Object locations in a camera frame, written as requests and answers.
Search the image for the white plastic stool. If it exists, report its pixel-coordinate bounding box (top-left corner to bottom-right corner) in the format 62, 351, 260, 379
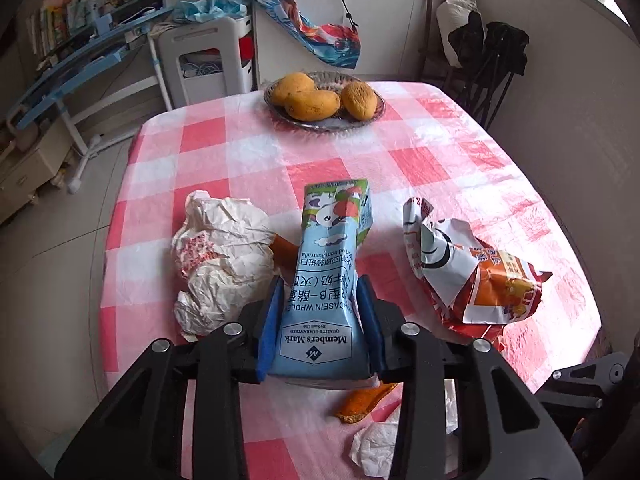
157, 16, 254, 107

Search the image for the yellow mango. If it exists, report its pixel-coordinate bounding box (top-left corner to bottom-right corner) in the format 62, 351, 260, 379
271, 73, 316, 106
341, 81, 378, 122
284, 89, 341, 122

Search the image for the colourful hanging bag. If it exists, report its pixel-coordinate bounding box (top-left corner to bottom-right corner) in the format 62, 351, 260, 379
252, 0, 361, 70

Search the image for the dark fruit plate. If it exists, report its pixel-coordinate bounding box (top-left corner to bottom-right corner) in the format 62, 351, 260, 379
262, 72, 385, 132

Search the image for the left yellow mango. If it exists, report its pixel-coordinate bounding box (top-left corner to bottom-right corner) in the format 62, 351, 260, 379
284, 89, 341, 122

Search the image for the blue white study desk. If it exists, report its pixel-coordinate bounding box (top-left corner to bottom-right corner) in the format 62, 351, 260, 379
6, 0, 174, 193

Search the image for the light blue plastic bag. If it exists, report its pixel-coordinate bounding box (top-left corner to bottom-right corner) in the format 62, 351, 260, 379
171, 0, 248, 24

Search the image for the right yellow mango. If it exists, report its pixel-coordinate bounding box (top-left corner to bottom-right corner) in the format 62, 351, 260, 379
341, 81, 378, 122

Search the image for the pink white checkered tablecloth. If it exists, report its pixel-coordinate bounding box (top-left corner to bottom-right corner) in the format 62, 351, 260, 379
98, 80, 604, 480

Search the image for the wooden chair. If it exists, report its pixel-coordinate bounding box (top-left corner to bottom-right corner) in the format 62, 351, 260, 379
414, 0, 452, 82

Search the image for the row of books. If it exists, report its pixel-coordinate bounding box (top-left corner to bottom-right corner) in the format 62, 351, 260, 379
26, 0, 99, 58

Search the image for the white paper bag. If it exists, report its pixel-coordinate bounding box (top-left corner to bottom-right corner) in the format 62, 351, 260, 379
171, 190, 276, 341

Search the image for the white TV cabinet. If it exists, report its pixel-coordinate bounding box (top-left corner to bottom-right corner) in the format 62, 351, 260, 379
1, 118, 73, 221

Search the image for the white plastic bag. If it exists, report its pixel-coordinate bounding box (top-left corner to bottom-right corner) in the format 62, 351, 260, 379
348, 379, 459, 479

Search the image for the white sack on chair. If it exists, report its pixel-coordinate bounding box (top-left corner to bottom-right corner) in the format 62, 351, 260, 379
436, 0, 478, 68

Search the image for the white wall cabinet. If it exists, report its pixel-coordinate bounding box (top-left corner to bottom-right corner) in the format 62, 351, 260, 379
249, 0, 476, 86

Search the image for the red orange snack bag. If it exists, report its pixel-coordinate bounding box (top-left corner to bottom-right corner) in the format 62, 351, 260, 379
402, 197, 552, 351

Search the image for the blue milk carton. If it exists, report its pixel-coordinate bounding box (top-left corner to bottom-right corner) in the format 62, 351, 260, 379
270, 179, 373, 382

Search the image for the orange peel piece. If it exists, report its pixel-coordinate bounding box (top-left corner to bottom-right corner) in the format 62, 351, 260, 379
334, 382, 398, 424

